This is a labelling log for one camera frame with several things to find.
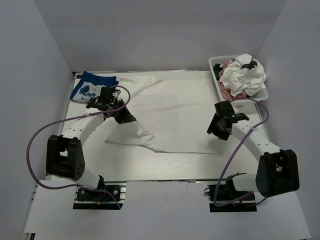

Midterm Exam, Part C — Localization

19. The pink t shirt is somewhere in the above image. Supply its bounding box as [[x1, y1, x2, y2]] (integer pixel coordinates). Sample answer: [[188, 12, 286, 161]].
[[217, 60, 249, 101]]

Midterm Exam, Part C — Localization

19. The white red print t shirt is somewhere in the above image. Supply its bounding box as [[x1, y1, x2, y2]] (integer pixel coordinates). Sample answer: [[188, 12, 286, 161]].
[[101, 76, 225, 154]]

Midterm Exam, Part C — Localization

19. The white black print t shirt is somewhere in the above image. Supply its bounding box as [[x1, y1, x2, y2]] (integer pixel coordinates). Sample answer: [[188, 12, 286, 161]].
[[218, 53, 267, 97]]

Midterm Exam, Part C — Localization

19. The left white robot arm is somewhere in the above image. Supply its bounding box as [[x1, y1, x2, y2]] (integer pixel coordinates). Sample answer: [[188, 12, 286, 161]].
[[45, 86, 137, 200]]

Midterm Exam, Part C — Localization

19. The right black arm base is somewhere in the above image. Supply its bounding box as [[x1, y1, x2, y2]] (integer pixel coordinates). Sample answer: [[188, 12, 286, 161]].
[[203, 184, 257, 213]]

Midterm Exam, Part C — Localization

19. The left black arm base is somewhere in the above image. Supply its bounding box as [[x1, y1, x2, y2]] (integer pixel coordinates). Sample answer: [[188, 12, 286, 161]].
[[73, 182, 127, 210]]

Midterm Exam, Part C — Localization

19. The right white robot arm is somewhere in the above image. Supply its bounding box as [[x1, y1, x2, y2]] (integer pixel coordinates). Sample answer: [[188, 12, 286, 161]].
[[207, 100, 300, 200]]

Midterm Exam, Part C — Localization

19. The folded blue t shirt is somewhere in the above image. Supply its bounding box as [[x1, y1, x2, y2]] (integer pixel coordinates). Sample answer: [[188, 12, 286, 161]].
[[69, 71, 119, 104]]

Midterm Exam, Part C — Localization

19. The white plastic laundry basket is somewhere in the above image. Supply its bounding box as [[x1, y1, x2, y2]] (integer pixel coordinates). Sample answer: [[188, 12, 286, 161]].
[[208, 55, 269, 106]]

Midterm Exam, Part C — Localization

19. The dark green t shirt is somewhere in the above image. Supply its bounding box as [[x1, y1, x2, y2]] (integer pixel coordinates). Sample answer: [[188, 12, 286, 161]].
[[213, 63, 223, 80]]

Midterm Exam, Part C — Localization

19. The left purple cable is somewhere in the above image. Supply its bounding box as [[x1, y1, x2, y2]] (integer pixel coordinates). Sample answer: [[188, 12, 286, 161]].
[[26, 85, 132, 210]]

